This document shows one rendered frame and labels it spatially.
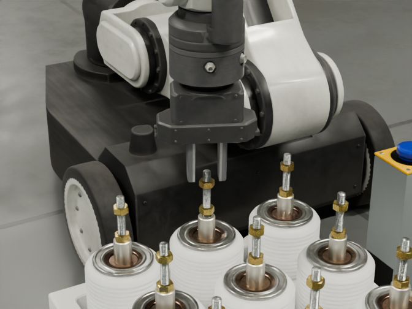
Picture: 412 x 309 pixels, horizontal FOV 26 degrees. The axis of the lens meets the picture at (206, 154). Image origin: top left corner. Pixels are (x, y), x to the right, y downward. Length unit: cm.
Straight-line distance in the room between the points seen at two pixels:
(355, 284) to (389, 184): 19
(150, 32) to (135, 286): 66
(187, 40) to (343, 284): 35
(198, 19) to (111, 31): 72
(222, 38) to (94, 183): 50
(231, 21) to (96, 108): 80
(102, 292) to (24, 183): 78
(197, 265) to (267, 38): 41
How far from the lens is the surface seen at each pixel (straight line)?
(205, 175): 111
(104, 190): 140
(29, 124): 210
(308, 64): 137
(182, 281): 115
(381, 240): 128
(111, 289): 108
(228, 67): 101
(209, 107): 104
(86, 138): 161
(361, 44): 261
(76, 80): 188
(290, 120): 134
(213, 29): 98
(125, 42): 165
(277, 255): 119
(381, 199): 126
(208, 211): 113
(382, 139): 165
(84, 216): 150
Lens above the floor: 86
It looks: 27 degrees down
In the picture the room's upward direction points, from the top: straight up
